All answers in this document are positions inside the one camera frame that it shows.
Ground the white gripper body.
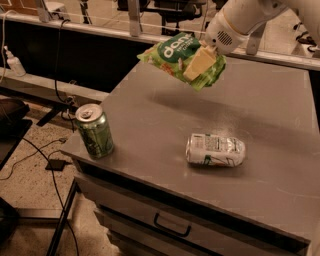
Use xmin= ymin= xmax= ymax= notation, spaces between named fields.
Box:
xmin=205 ymin=10 xmax=249 ymax=55

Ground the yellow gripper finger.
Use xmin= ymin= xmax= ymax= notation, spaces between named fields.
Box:
xmin=183 ymin=46 xmax=217 ymax=81

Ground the green rice chip bag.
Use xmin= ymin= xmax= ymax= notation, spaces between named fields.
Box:
xmin=137 ymin=33 xmax=226 ymax=91

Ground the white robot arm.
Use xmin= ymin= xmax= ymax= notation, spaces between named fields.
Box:
xmin=201 ymin=0 xmax=320 ymax=56

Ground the white crushed can lying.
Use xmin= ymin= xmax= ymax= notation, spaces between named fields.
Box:
xmin=186 ymin=133 xmax=246 ymax=167

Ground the green soda can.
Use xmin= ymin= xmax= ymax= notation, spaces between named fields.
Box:
xmin=75 ymin=104 xmax=114 ymax=159

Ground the black power adapter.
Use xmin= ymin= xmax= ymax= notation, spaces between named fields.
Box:
xmin=45 ymin=159 xmax=66 ymax=171

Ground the clear sanitizer bottle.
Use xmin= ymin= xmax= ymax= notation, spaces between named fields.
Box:
xmin=4 ymin=46 xmax=26 ymax=77

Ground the black hanging cable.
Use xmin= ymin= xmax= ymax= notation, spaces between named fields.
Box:
xmin=54 ymin=19 xmax=78 ymax=111

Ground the grey drawer with black handle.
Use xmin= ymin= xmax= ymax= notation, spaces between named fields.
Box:
xmin=76 ymin=174 xmax=309 ymax=256

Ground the black floor cable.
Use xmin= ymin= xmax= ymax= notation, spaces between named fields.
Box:
xmin=0 ymin=136 xmax=80 ymax=256

